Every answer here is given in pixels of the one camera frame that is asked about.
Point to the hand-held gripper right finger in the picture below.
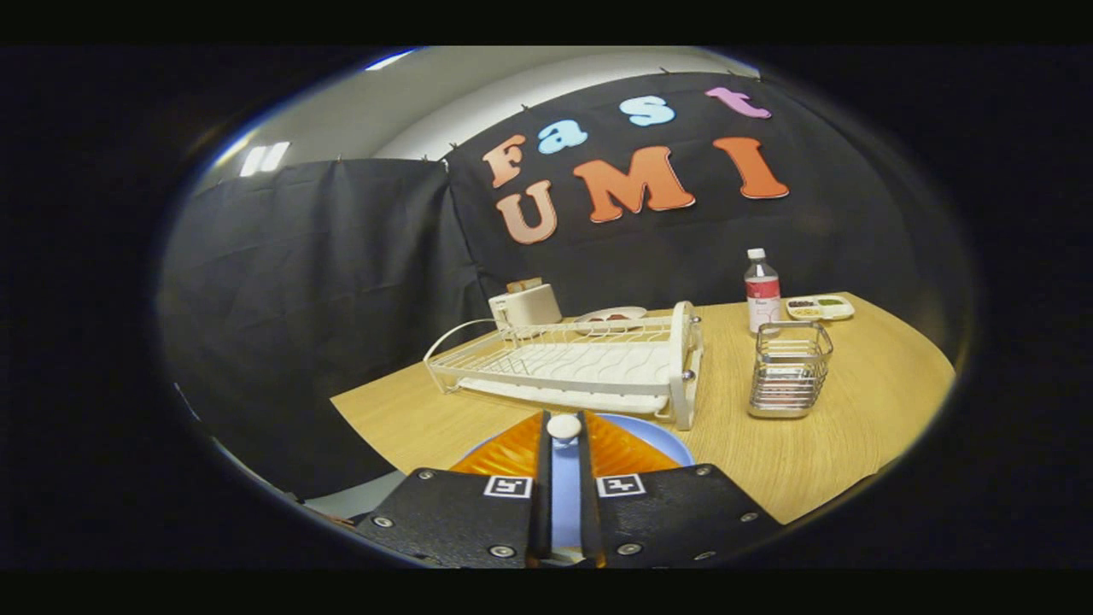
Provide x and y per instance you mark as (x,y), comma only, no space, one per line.
(587,504)

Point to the brown toast slice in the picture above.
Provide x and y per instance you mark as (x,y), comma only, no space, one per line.
(523,284)

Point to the beige round plate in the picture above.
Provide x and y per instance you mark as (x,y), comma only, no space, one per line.
(634,310)

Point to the wide ceiling light panel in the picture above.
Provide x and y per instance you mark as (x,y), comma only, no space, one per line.
(388,60)

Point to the blue plate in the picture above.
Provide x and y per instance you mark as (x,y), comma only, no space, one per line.
(649,440)

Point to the clear bottle red label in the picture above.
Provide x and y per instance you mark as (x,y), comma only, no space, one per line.
(762,299)

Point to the white divided snack tray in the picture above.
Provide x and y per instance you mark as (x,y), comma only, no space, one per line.
(841,309)

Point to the black backdrop cloth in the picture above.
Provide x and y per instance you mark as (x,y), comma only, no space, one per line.
(299,299)

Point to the white toaster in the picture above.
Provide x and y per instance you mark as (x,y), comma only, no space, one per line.
(529,306)

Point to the striped ceiling light panel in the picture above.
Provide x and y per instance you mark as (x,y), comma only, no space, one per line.
(265,159)

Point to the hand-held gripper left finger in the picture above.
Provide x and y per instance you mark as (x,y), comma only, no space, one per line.
(543,504)

